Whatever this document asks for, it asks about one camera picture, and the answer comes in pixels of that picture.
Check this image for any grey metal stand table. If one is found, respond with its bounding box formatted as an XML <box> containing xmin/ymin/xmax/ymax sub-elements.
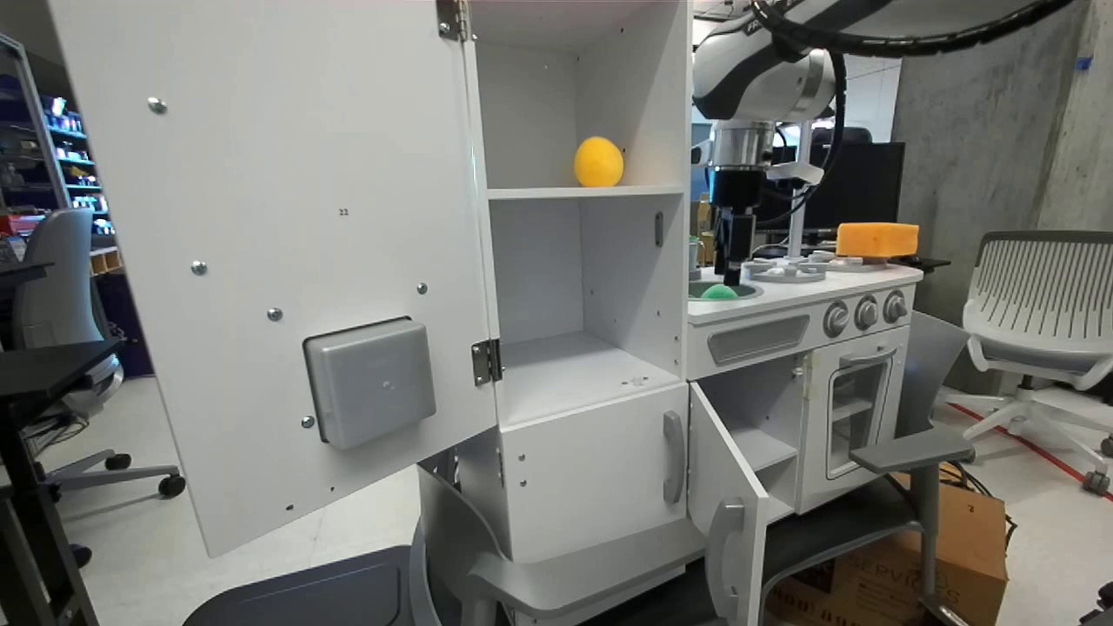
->
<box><xmin>848</xmin><ymin>429</ymin><xmax>977</xmax><ymax>619</ymax></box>

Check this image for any wide white cabinet door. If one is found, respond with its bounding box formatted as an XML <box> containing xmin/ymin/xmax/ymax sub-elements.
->
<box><xmin>499</xmin><ymin>386</ymin><xmax>690</xmax><ymax>567</ymax></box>

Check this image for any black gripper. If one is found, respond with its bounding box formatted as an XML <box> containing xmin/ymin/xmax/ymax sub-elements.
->
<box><xmin>714</xmin><ymin>203</ymin><xmax>761</xmax><ymax>292</ymax></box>

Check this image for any white oven door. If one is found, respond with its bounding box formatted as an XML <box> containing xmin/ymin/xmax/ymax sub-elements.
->
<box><xmin>809</xmin><ymin>332</ymin><xmax>911</xmax><ymax>501</ymax></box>

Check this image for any black computer monitor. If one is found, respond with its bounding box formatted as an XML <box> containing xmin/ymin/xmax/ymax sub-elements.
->
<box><xmin>805</xmin><ymin>139</ymin><xmax>907</xmax><ymax>236</ymax></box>

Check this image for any black cable conduit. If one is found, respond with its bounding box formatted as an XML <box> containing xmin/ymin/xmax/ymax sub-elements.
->
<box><xmin>753</xmin><ymin>0</ymin><xmax>1076</xmax><ymax>59</ymax></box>

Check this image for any grey metal pole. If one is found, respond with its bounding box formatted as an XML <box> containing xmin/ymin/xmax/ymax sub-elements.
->
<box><xmin>787</xmin><ymin>184</ymin><xmax>809</xmax><ymax>268</ymax></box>

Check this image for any dark round seat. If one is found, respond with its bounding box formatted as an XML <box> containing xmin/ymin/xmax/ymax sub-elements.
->
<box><xmin>184</xmin><ymin>543</ymin><xmax>415</xmax><ymax>626</ymax></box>

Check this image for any white toy kitchen unit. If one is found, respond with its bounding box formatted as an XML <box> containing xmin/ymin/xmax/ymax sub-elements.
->
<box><xmin>415</xmin><ymin>0</ymin><xmax>932</xmax><ymax>626</ymax></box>

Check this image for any narrow white cabinet door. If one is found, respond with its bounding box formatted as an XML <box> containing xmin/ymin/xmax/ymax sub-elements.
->
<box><xmin>690</xmin><ymin>380</ymin><xmax>777</xmax><ymax>626</ymax></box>

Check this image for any grey mesh office chair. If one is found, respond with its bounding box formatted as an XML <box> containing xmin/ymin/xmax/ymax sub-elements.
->
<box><xmin>958</xmin><ymin>227</ymin><xmax>1113</xmax><ymax>496</ymax></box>

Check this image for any tall white cupboard door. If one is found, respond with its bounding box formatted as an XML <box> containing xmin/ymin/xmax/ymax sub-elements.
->
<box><xmin>44</xmin><ymin>0</ymin><xmax>504</xmax><ymax>561</ymax></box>

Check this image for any storage shelf with items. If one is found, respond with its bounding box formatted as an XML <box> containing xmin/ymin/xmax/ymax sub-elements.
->
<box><xmin>0</xmin><ymin>32</ymin><xmax>118</xmax><ymax>283</ymax></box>

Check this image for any metal door hinge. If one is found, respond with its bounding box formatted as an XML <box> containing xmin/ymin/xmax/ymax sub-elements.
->
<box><xmin>435</xmin><ymin>0</ymin><xmax>478</xmax><ymax>46</ymax></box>
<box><xmin>470</xmin><ymin>336</ymin><xmax>504</xmax><ymax>389</ymax></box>

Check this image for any silver sink basin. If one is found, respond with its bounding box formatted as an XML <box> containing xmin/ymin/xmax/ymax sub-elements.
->
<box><xmin>690</xmin><ymin>277</ymin><xmax>772</xmax><ymax>305</ymax></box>

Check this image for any orange sponge block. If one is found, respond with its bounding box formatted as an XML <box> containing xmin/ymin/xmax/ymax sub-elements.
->
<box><xmin>836</xmin><ymin>219</ymin><xmax>921</xmax><ymax>264</ymax></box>

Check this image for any yellow ball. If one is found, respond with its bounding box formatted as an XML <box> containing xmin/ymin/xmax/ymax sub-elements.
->
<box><xmin>571</xmin><ymin>133</ymin><xmax>629</xmax><ymax>190</ymax></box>

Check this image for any grey stove burner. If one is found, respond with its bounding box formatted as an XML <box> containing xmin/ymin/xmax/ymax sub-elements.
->
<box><xmin>744</xmin><ymin>254</ymin><xmax>833</xmax><ymax>285</ymax></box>

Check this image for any grey padded office chair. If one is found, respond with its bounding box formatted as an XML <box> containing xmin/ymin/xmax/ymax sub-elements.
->
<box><xmin>0</xmin><ymin>204</ymin><xmax>188</xmax><ymax>501</ymax></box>

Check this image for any brown cardboard box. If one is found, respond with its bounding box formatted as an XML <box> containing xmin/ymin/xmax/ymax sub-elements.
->
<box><xmin>769</xmin><ymin>480</ymin><xmax>1009</xmax><ymax>626</ymax></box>

